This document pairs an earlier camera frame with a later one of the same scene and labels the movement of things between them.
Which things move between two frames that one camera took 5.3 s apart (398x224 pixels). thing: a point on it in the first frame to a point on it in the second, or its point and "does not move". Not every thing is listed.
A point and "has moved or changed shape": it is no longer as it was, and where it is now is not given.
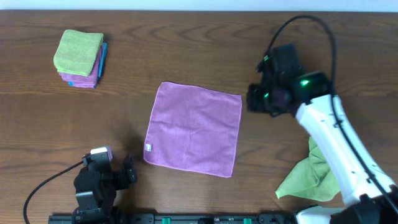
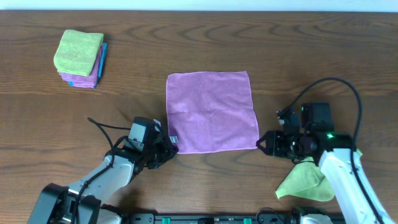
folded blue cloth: x=101 y=68 does not move
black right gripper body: x=263 y=100 to x=290 y=145
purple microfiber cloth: x=194 y=129 has moved or changed shape
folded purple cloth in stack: x=88 y=81 does not move
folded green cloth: x=78 y=51 does not move
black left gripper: x=117 y=178 to x=162 y=150
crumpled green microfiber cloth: x=313 y=180 does not move
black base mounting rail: x=175 y=218 does not move
